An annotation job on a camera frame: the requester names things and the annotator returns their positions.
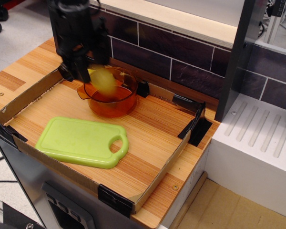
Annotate green cutting board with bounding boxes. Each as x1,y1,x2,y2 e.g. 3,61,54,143
35,117,129,169

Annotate cardboard fence with black tape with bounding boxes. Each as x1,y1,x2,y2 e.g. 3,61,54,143
0,50,213,219

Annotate white sink drainboard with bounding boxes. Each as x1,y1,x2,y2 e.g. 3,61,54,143
205,94,286,217

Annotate yellow toy potato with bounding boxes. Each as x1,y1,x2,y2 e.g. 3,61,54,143
89,68,116,97

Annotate yellow toy banana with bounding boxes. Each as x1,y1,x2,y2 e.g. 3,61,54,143
88,69,95,75

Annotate orange transparent pot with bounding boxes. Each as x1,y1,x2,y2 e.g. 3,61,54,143
77,67,138,118

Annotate dark grey vertical post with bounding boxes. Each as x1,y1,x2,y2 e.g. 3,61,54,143
215,0,267,122

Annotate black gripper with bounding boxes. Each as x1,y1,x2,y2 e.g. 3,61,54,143
47,0,110,83

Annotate toy stove front panel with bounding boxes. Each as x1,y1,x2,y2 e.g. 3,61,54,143
42,183,96,229

